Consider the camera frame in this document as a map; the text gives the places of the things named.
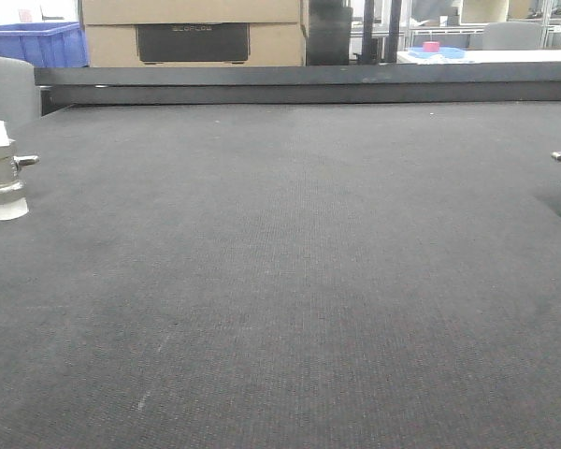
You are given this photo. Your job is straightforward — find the grey office chair background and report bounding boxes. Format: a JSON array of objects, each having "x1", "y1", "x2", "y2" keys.
[{"x1": 468, "y1": 22, "x2": 541, "y2": 51}]

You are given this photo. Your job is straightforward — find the left silver valve white caps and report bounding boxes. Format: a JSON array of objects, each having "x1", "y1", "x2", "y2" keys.
[{"x1": 0, "y1": 121, "x2": 39, "y2": 221}]

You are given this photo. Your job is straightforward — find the blue tray on table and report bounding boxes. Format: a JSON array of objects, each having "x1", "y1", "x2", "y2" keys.
[{"x1": 408, "y1": 47, "x2": 466, "y2": 60}]

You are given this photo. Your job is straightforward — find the black conveyor belt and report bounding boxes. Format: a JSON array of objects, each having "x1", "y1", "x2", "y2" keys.
[{"x1": 0, "y1": 102, "x2": 561, "y2": 448}]

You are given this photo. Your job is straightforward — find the red tape roll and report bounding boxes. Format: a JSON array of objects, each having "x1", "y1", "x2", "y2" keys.
[{"x1": 422, "y1": 40, "x2": 440, "y2": 52}]

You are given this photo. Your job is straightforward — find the lower cardboard box black print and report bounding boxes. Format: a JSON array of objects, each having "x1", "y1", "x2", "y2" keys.
[{"x1": 85, "y1": 23, "x2": 306, "y2": 67}]

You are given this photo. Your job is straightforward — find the upper cardboard box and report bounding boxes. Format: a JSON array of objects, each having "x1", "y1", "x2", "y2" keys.
[{"x1": 82, "y1": 0, "x2": 309, "y2": 25}]

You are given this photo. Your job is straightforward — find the blue plastic crate background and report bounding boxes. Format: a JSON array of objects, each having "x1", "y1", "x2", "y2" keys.
[{"x1": 0, "y1": 22, "x2": 89, "y2": 68}]

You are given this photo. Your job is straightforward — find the black cabinet background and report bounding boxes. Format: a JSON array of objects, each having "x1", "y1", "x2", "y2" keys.
[{"x1": 306, "y1": 1, "x2": 352, "y2": 65}]

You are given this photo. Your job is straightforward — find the black conveyor end rail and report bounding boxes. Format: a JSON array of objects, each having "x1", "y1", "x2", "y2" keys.
[{"x1": 35, "y1": 62, "x2": 561, "y2": 107}]

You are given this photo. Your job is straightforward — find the white table background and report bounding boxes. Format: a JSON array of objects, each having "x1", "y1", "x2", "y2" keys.
[{"x1": 397, "y1": 49, "x2": 561, "y2": 65}]

